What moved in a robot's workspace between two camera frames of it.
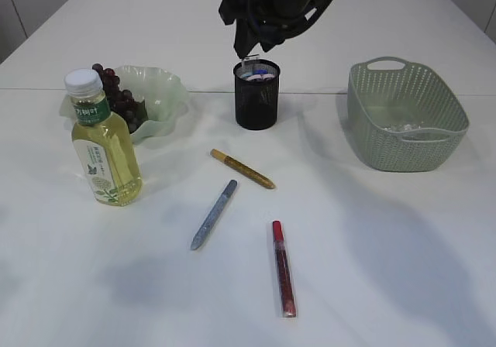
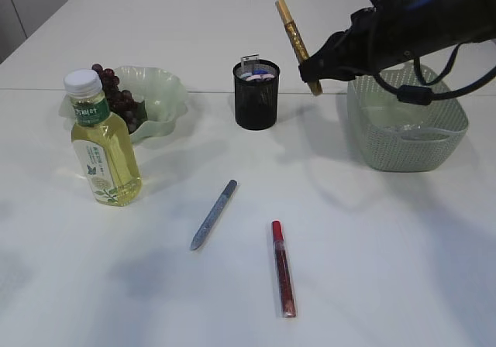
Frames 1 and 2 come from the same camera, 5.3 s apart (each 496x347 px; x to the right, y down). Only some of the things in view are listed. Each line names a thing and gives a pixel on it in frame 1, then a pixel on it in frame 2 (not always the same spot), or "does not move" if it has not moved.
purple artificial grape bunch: [122, 102] does not move
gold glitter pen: [242, 168] -> [297, 42]
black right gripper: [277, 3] -> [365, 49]
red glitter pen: [285, 272] does not move
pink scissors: [260, 77] does not move
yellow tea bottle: [106, 146] does not move
